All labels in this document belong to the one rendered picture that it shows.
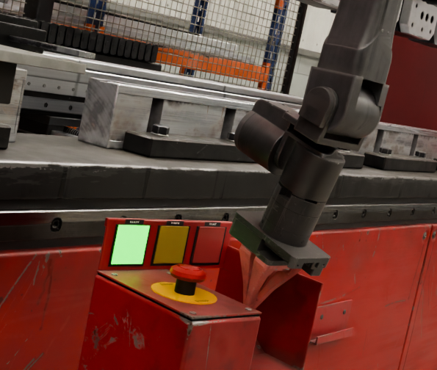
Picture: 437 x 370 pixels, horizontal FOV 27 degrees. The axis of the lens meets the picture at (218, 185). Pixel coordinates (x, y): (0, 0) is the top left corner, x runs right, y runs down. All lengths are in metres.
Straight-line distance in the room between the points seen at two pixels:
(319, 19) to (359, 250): 6.36
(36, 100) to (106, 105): 0.27
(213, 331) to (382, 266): 1.07
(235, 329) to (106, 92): 0.51
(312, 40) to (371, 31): 7.15
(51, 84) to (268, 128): 0.67
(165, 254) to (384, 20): 0.36
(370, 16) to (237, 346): 0.37
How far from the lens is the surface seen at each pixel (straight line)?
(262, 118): 1.03
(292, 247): 1.00
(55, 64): 0.89
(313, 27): 8.12
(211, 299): 0.99
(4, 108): 1.19
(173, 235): 1.07
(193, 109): 1.49
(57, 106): 1.63
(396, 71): 3.01
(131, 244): 1.04
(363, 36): 0.96
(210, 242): 1.12
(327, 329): 1.82
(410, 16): 2.08
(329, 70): 0.96
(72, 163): 1.12
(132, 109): 1.37
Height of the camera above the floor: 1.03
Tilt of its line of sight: 7 degrees down
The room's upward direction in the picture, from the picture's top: 12 degrees clockwise
